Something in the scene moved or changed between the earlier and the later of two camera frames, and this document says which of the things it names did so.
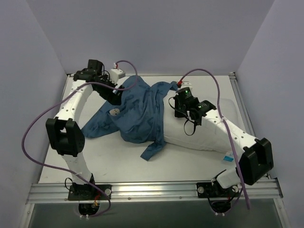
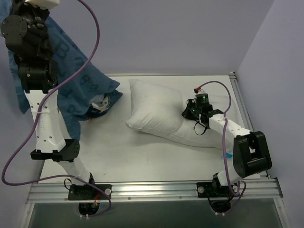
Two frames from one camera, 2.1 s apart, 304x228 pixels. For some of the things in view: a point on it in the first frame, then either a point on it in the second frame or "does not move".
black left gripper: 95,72 → 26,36
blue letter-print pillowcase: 138,117 → 84,91
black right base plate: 213,190 does not move
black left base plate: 88,192 does not move
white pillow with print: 190,134 → 157,108
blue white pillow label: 228,158 → 229,153
